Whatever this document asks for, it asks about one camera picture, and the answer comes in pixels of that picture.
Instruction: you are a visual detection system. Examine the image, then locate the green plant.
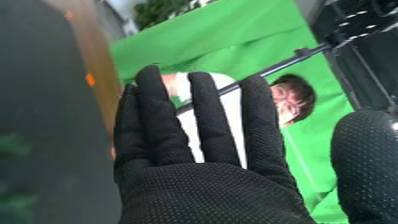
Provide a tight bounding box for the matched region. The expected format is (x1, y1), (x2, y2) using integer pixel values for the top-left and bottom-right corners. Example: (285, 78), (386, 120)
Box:
(132, 0), (219, 31)

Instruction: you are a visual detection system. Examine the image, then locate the dark mat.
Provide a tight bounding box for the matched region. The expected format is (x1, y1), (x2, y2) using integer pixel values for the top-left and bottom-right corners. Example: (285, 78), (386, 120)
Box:
(0, 0), (123, 224)

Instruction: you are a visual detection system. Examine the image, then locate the black metal frame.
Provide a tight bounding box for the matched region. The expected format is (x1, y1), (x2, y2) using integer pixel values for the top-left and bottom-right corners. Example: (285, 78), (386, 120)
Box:
(310, 0), (398, 116)

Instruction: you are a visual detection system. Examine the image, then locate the black stand pole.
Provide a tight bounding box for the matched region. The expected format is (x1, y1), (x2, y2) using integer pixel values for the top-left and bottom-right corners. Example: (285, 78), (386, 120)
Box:
(175, 42), (335, 117)

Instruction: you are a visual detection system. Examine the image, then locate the person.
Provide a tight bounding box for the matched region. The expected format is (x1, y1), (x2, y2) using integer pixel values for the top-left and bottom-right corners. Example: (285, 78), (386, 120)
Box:
(160, 70), (319, 169)

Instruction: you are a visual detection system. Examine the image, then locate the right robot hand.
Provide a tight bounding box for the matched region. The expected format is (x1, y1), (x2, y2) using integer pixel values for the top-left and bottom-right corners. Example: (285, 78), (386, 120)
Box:
(112, 64), (398, 224)

